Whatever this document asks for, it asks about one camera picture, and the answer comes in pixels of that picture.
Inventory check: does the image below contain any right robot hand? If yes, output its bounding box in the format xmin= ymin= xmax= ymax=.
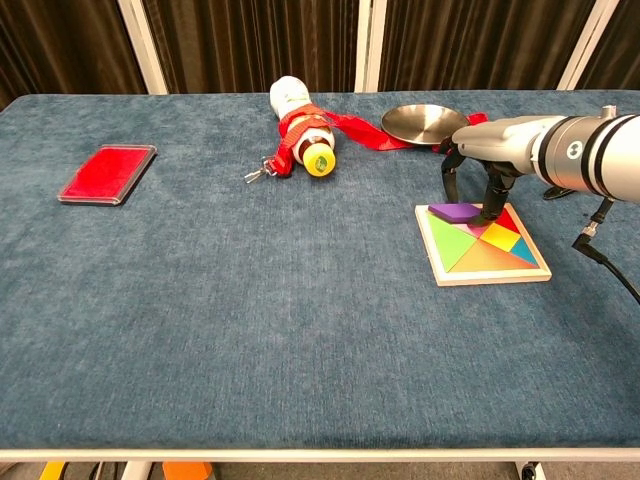
xmin=438 ymin=115 xmax=547 ymax=227

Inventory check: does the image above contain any purple parallelogram piece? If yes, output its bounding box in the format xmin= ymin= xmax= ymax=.
xmin=427 ymin=201 xmax=487 ymax=225

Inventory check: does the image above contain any steel round bowl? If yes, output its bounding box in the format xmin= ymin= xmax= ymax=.
xmin=380 ymin=103 xmax=472 ymax=147

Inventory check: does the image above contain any red triangle tangram piece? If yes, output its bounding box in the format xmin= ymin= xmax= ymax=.
xmin=492 ymin=206 xmax=524 ymax=237

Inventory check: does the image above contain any yellow square tangram piece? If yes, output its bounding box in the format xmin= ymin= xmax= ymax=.
xmin=478 ymin=222 xmax=523 ymax=254

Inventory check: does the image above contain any blue triangle tangram piece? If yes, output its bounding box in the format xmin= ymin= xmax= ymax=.
xmin=508 ymin=236 xmax=542 ymax=267

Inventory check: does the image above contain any green triangle tangram piece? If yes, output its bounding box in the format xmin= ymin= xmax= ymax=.
xmin=428 ymin=213 xmax=481 ymax=274

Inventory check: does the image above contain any orange triangle tangram piece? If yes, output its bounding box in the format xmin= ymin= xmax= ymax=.
xmin=446 ymin=239 xmax=542 ymax=274

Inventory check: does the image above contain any wooden tangram tray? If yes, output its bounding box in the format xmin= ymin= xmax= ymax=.
xmin=414 ymin=201 xmax=553 ymax=288

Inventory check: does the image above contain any dark brown curtain panel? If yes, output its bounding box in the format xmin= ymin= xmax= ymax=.
xmin=377 ymin=0 xmax=597 ymax=93
xmin=141 ymin=0 xmax=362 ymax=95
xmin=0 ymin=0 xmax=150 ymax=110
xmin=578 ymin=0 xmax=640 ymax=92

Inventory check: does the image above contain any white bottle yellow cap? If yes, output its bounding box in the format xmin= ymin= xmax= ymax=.
xmin=269 ymin=75 xmax=338 ymax=179

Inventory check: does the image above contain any metal key clip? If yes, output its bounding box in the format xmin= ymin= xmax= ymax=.
xmin=243 ymin=155 xmax=280 ymax=185

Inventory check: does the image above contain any blue carpet table mat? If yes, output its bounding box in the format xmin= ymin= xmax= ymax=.
xmin=0 ymin=89 xmax=640 ymax=451

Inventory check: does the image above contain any red ink pad box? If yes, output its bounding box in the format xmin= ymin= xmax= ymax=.
xmin=56 ymin=143 xmax=159 ymax=207

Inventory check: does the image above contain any orange object under table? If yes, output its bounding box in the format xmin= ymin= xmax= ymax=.
xmin=161 ymin=461 xmax=215 ymax=480

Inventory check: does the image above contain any white partition post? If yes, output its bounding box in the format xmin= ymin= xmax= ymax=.
xmin=352 ymin=0 xmax=389 ymax=94
xmin=556 ymin=0 xmax=622 ymax=92
xmin=116 ymin=0 xmax=170 ymax=96

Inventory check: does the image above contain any red lanyard strap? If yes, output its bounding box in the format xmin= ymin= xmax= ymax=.
xmin=272 ymin=106 xmax=490 ymax=180

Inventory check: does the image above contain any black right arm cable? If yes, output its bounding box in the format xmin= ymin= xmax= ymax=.
xmin=571 ymin=196 xmax=640 ymax=307

